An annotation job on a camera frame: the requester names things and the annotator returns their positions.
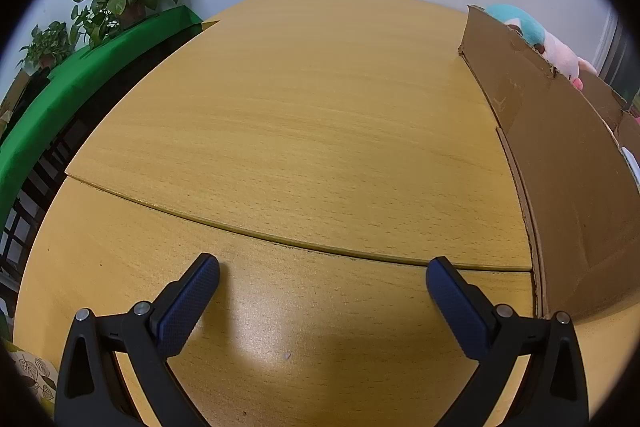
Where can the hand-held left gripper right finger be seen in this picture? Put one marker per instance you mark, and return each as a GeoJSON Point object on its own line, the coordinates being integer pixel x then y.
{"type": "Point", "coordinates": [457, 302]}

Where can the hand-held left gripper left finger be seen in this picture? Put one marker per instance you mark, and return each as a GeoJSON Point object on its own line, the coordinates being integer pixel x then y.
{"type": "Point", "coordinates": [187, 302]}

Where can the cardboard box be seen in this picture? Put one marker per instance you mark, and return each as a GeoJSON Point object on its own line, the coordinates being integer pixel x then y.
{"type": "Point", "coordinates": [560, 167]}

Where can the wooden desktop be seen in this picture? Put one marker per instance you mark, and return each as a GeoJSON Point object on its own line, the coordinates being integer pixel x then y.
{"type": "Point", "coordinates": [300, 132]}

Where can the leaf patterned cloth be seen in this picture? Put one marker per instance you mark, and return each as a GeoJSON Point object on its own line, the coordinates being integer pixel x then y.
{"type": "Point", "coordinates": [30, 367]}

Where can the black rack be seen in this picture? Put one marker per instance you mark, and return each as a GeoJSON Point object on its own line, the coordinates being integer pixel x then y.
{"type": "Point", "coordinates": [45, 167]}

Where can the teal and pink plush toy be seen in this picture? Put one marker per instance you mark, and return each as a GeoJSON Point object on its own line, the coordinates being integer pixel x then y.
{"type": "Point", "coordinates": [525, 24]}

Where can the dark glass panel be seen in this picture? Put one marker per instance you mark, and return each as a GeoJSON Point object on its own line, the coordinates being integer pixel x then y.
{"type": "Point", "coordinates": [620, 57]}

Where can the small potted green plant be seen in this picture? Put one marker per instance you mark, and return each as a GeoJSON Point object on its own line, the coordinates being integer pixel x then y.
{"type": "Point", "coordinates": [50, 39]}

